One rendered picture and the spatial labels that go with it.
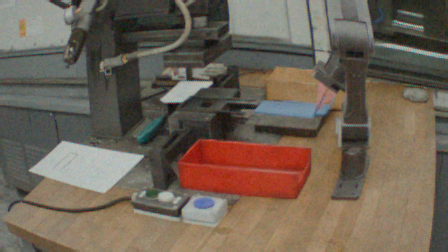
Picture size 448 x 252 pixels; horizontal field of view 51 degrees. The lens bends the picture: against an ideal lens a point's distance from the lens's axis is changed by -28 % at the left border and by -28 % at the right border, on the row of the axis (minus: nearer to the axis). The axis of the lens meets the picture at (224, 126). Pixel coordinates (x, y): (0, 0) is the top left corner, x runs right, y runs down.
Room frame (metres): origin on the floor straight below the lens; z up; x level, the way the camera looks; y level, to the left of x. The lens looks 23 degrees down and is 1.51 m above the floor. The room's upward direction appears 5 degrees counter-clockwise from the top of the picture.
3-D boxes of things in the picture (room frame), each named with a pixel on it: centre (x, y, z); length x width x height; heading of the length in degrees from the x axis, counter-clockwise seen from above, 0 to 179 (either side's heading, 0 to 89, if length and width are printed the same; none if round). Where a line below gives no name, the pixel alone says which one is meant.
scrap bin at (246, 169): (1.15, -0.04, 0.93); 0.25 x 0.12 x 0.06; 68
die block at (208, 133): (1.40, 0.04, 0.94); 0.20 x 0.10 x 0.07; 158
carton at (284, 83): (1.59, -0.26, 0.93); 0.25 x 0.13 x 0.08; 68
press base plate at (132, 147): (1.45, 0.10, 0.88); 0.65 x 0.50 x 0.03; 158
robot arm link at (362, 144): (1.11, -0.27, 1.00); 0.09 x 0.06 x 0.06; 78
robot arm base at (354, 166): (1.10, -0.27, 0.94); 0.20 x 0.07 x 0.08; 158
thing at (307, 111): (1.31, -0.15, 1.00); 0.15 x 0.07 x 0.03; 68
